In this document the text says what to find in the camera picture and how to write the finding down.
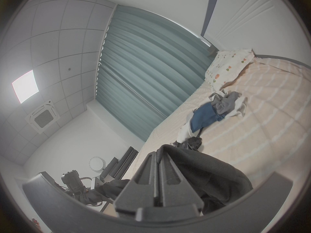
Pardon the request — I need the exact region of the black chest of drawers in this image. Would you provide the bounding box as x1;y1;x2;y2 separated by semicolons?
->
102;146;139;180

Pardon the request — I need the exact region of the ceiling air conditioner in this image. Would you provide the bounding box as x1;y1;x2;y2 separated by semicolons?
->
25;100;61;134

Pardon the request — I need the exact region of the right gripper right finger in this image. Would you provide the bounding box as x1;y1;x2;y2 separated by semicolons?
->
158;152;205;218

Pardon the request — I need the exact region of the black shiny garment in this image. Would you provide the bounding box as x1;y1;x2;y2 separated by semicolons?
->
170;128;202;152

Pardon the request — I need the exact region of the bed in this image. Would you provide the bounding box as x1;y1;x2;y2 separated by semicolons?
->
101;0;311;213

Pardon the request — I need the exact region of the white round object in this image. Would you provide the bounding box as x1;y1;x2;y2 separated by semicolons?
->
89;156;105;172

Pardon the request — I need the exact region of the white printed pillow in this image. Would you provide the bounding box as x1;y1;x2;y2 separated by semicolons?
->
204;48;255;92

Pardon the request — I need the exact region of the blue-green curtain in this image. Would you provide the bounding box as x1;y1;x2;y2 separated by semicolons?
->
95;66;175;143
98;4;217;117

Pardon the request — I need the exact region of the pile of clothes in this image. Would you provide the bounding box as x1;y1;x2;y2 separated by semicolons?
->
176;89;248;143

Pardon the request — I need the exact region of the black T-shirt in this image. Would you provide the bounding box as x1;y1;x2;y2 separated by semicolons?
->
96;143;254;215

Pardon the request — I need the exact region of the square ceiling light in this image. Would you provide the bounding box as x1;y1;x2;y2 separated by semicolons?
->
12;70;40;104

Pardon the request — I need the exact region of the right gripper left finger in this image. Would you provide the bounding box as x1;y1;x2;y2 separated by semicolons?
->
114;151;160;218

